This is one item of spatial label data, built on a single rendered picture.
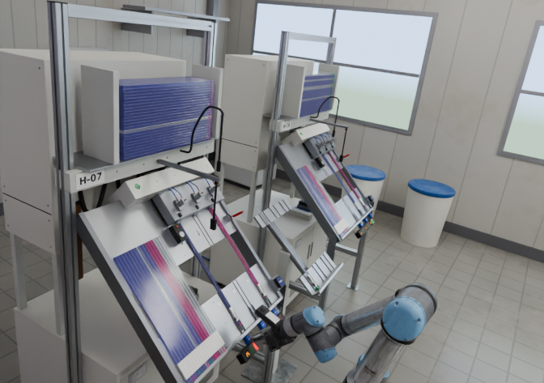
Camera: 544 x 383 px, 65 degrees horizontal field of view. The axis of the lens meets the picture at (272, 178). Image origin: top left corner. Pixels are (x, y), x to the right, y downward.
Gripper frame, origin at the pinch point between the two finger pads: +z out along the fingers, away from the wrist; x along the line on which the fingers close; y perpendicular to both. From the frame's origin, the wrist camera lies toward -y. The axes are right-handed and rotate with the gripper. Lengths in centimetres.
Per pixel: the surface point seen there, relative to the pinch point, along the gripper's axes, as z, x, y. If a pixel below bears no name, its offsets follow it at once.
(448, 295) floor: 6, 221, 95
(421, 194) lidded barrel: 2, 294, 21
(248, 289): 2.3, 15.6, -15.5
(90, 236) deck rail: 2, -38, -64
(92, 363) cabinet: 41, -38, -26
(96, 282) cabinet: 69, -3, -56
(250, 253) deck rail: 2.5, 30.0, -27.7
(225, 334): 2.2, -8.6, -7.8
